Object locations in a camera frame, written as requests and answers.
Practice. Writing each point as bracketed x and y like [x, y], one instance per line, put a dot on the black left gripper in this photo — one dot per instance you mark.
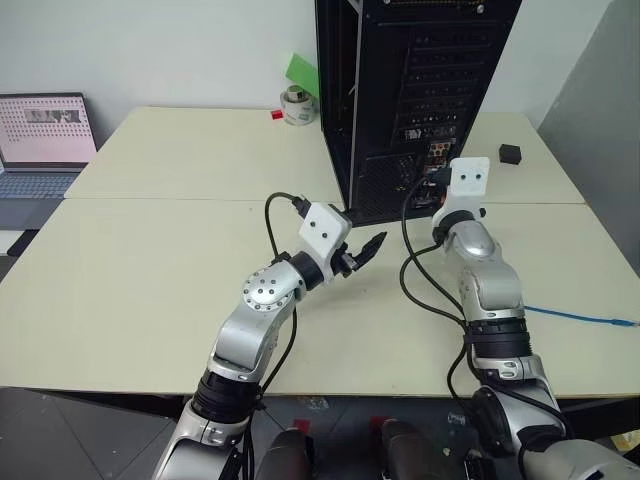
[344, 262]

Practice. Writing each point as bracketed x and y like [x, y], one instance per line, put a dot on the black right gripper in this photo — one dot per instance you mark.
[434, 194]

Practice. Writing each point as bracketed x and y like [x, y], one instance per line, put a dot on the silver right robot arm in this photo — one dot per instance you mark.
[485, 245]

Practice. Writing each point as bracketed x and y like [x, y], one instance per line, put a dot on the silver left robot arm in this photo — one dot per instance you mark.
[265, 292]

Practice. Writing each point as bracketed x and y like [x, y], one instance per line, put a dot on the black computer tower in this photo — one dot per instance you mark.
[380, 100]

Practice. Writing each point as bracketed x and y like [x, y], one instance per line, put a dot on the small black box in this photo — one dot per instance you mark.
[510, 153]

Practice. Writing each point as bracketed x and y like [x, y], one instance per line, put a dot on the white tape roll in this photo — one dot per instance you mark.
[298, 110]

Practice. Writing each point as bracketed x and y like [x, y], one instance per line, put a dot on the small red block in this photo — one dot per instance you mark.
[275, 114]

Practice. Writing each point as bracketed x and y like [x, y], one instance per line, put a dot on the green card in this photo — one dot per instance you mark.
[302, 74]

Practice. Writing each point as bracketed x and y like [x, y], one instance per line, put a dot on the dark rounded shape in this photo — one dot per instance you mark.
[402, 450]
[282, 455]

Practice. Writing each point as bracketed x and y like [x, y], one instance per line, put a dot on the grey laptop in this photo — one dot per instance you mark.
[45, 145]

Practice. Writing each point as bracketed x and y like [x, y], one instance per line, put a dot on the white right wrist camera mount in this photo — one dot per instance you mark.
[467, 182]

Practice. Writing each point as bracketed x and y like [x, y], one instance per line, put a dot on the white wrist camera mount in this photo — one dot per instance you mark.
[467, 182]
[325, 225]

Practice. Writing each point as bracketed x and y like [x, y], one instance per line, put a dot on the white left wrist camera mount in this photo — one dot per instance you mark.
[325, 225]

